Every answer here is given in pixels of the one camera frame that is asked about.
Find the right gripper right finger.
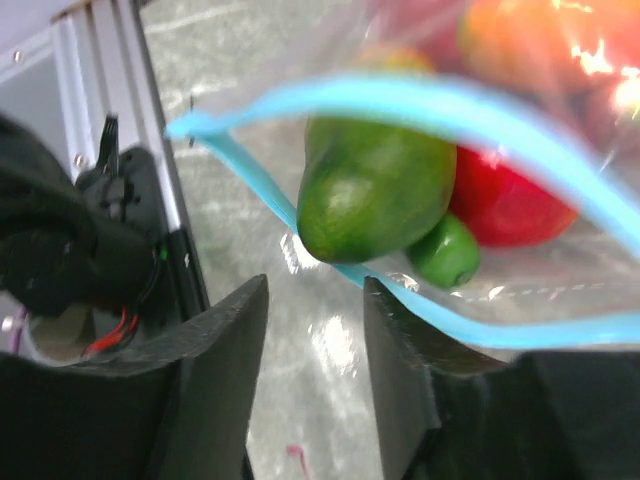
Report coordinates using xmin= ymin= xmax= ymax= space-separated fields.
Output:
xmin=364 ymin=278 xmax=639 ymax=479

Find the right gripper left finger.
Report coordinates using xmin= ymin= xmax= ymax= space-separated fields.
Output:
xmin=1 ymin=275 xmax=269 ymax=479

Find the orange green fake mango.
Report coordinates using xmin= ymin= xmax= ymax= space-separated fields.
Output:
xmin=297 ymin=117 xmax=457 ymax=264

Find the clear zip top bag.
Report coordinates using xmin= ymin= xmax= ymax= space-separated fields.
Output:
xmin=167 ymin=1 xmax=639 ymax=350

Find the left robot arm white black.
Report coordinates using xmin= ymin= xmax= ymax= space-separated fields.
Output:
xmin=1 ymin=115 xmax=205 ymax=355

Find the green fake pepper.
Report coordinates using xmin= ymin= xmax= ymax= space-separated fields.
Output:
xmin=405 ymin=212 xmax=481 ymax=289

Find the red fake pepper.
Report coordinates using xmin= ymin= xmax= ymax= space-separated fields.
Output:
xmin=450 ymin=146 xmax=578 ymax=247

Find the orange red fake fruit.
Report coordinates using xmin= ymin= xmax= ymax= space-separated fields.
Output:
xmin=458 ymin=1 xmax=639 ymax=93

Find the aluminium rail frame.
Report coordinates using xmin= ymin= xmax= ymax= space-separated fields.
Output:
xmin=0 ymin=0 xmax=211 ymax=321

